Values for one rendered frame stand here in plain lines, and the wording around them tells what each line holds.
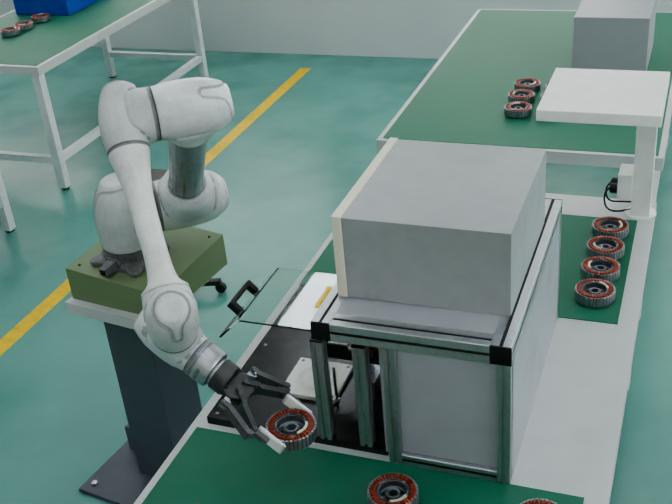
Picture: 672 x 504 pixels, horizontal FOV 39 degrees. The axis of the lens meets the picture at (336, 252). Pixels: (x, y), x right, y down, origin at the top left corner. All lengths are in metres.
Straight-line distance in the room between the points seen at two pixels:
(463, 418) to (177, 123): 0.95
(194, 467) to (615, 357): 1.11
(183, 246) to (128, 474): 0.90
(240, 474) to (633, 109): 1.50
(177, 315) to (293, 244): 2.81
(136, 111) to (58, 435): 1.77
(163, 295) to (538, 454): 0.93
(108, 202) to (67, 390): 1.32
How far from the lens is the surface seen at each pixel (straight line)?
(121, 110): 2.33
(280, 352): 2.61
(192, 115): 2.32
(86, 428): 3.78
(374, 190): 2.17
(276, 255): 4.64
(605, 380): 2.52
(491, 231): 1.98
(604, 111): 2.87
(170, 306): 1.94
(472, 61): 4.71
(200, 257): 2.97
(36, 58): 5.57
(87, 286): 3.01
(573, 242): 3.10
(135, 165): 2.28
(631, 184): 3.20
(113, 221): 2.87
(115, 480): 3.49
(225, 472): 2.30
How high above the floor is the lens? 2.27
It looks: 29 degrees down
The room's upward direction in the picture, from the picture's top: 5 degrees counter-clockwise
